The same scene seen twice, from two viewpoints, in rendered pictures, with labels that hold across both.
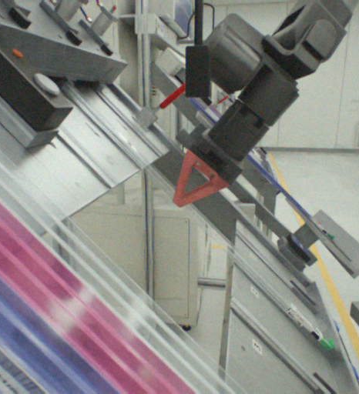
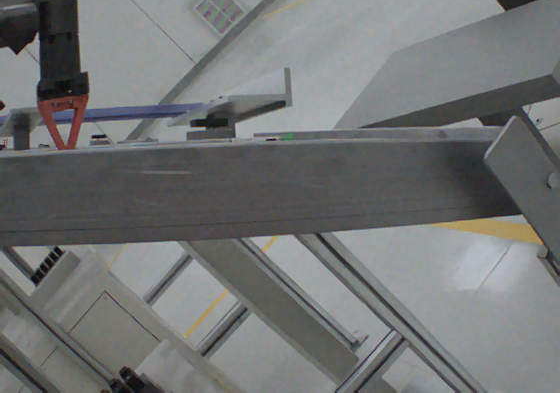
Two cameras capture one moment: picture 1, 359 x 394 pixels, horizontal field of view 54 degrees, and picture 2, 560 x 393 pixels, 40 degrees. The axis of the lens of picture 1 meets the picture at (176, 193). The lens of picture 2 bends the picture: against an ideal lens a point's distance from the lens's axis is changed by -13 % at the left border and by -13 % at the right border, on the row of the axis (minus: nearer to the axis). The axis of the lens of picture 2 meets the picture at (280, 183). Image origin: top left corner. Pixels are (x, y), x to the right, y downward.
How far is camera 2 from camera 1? 0.59 m
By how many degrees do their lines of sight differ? 22
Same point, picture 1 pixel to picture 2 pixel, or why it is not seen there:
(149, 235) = (88, 359)
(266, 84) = (51, 11)
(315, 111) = (117, 47)
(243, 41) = (15, 4)
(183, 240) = (128, 324)
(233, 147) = (67, 67)
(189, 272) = not seen: hidden behind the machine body
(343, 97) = not seen: outside the picture
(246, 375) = not seen: hidden behind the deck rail
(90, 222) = not seen: outside the picture
